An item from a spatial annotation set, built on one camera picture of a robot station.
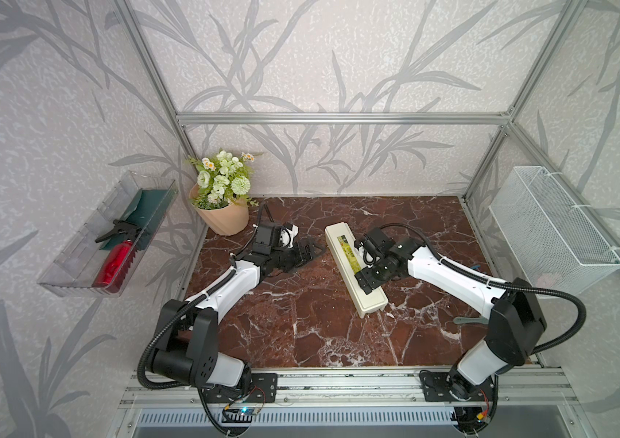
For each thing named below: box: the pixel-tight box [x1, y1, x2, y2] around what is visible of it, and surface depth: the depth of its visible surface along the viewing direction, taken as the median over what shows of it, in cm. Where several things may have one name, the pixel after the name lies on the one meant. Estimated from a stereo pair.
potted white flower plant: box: [186, 149, 259, 237], surface depth 91 cm
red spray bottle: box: [91, 219, 143, 294], surface depth 61 cm
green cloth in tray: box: [100, 187, 169, 251], surface depth 68 cm
